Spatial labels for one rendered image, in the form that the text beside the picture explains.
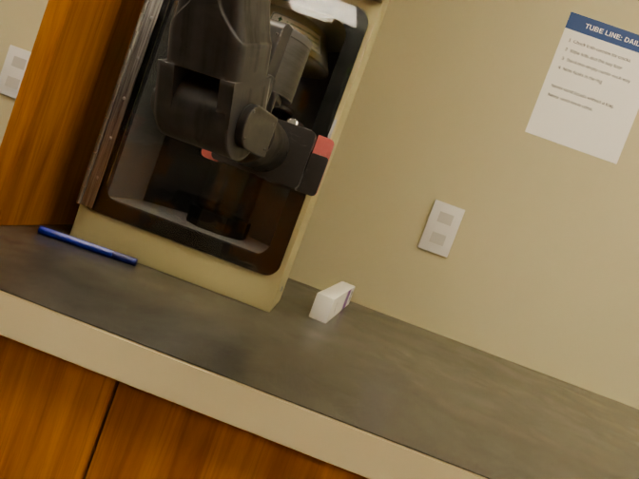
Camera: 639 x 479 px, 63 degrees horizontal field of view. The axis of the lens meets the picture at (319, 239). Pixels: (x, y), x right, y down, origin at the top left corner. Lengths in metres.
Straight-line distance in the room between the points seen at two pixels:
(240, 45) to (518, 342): 1.02
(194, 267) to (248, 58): 0.45
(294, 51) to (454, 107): 0.78
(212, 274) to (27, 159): 0.29
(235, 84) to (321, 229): 0.82
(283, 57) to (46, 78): 0.40
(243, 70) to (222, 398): 0.28
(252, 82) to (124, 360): 0.27
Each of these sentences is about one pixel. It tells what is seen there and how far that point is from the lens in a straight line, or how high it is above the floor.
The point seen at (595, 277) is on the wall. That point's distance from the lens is 1.30.
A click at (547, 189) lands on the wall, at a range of 1.26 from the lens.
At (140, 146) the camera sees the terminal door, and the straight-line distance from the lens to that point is 0.81.
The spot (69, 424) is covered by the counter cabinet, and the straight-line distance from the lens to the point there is 0.59.
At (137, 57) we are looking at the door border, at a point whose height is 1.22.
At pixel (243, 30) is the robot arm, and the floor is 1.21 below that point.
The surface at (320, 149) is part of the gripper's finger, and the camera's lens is 0.60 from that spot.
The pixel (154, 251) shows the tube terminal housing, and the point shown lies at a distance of 0.81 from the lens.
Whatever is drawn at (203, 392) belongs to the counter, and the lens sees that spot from 0.49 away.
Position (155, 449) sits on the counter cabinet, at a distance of 0.56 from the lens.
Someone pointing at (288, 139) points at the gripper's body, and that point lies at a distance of 0.58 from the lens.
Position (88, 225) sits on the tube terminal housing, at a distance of 0.85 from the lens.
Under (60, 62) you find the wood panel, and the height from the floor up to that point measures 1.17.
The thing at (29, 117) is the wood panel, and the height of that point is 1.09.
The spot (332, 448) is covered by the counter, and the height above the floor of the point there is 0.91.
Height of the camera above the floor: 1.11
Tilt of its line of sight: 3 degrees down
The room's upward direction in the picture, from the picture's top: 20 degrees clockwise
